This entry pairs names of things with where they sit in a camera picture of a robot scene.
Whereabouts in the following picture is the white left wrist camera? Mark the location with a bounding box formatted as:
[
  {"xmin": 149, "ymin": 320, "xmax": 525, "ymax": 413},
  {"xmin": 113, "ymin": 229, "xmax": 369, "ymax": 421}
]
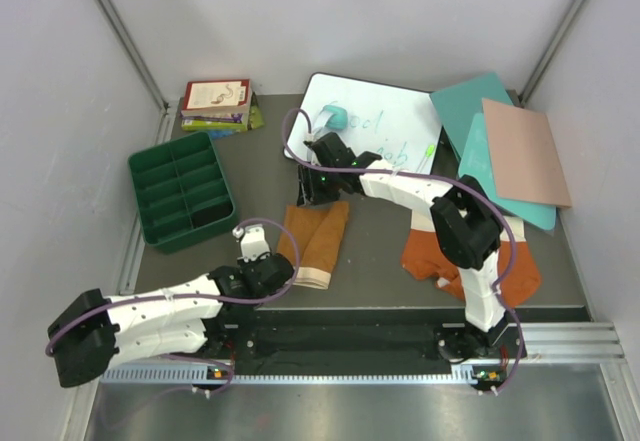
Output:
[{"xmin": 232, "ymin": 224, "xmax": 271, "ymax": 263}]

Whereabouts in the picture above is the blue cover book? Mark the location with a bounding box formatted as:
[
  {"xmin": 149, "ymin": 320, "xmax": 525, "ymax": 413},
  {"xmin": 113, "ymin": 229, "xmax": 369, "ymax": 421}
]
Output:
[{"xmin": 207, "ymin": 129, "xmax": 244, "ymax": 140}]

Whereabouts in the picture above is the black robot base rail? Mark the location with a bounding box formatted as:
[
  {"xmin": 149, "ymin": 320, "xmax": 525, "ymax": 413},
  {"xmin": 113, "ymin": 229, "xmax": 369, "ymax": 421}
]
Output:
[{"xmin": 169, "ymin": 308, "xmax": 529, "ymax": 377}]

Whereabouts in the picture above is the orange underwear white waistband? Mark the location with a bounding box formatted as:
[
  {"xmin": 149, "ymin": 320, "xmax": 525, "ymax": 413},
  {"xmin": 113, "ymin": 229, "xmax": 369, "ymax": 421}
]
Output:
[{"xmin": 401, "ymin": 212, "xmax": 542, "ymax": 307}]

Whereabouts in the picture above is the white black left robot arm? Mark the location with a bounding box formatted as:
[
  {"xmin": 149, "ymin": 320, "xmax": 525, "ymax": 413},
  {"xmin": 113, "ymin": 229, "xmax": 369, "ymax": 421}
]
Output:
[{"xmin": 46, "ymin": 254, "xmax": 295, "ymax": 388}]

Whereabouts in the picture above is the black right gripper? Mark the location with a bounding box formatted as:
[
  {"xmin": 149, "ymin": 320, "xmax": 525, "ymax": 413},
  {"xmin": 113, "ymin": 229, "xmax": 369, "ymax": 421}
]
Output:
[{"xmin": 298, "ymin": 162, "xmax": 340, "ymax": 209}]

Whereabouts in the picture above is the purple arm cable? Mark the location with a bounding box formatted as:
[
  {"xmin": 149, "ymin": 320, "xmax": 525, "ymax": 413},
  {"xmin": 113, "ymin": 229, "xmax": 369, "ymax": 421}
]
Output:
[
  {"xmin": 44, "ymin": 218, "xmax": 301, "ymax": 412},
  {"xmin": 281, "ymin": 108, "xmax": 526, "ymax": 397}
]

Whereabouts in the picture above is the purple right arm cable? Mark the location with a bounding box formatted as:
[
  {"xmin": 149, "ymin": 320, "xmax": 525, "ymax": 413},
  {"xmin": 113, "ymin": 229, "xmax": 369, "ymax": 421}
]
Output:
[{"xmin": 281, "ymin": 108, "xmax": 526, "ymax": 397}]

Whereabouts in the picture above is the green divided plastic tray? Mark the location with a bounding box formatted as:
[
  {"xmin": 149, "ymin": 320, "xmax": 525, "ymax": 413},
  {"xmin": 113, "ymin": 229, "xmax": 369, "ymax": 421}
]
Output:
[{"xmin": 128, "ymin": 132, "xmax": 239, "ymax": 254}]

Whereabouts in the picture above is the black ribbed underwear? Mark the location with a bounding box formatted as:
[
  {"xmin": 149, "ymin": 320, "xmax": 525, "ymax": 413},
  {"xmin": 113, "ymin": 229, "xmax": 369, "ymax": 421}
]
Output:
[{"xmin": 191, "ymin": 202, "xmax": 233, "ymax": 228}]

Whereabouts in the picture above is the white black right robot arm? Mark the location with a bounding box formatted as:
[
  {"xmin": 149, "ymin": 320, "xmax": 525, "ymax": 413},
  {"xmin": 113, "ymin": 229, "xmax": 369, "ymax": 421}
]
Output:
[{"xmin": 292, "ymin": 132, "xmax": 515, "ymax": 357}]

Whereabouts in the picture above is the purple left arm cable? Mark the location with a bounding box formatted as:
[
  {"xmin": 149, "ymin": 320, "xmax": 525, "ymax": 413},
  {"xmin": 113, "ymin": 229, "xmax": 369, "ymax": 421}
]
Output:
[{"xmin": 44, "ymin": 218, "xmax": 301, "ymax": 412}]

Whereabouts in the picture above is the mustard brown underwear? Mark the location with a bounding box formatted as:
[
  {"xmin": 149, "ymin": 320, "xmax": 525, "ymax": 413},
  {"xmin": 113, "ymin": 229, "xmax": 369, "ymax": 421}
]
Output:
[{"xmin": 284, "ymin": 201, "xmax": 350, "ymax": 290}]

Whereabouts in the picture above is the red cover book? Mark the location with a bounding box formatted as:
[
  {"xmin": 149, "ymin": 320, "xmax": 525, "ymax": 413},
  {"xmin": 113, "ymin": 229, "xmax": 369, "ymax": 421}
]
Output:
[{"xmin": 181, "ymin": 79, "xmax": 252, "ymax": 116}]

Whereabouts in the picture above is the dark teal folding board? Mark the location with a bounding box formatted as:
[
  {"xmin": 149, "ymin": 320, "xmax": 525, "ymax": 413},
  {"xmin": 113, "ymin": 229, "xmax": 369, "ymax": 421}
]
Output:
[{"xmin": 430, "ymin": 72, "xmax": 513, "ymax": 161}]

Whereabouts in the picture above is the green whiteboard marker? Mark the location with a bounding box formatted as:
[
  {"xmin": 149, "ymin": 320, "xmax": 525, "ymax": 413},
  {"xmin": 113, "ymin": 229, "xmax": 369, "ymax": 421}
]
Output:
[{"xmin": 415, "ymin": 144, "xmax": 436, "ymax": 173}]

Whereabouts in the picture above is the pink folding board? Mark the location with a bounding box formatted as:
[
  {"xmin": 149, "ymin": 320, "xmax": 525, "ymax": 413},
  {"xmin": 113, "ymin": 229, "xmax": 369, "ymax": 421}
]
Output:
[{"xmin": 483, "ymin": 99, "xmax": 572, "ymax": 208}]

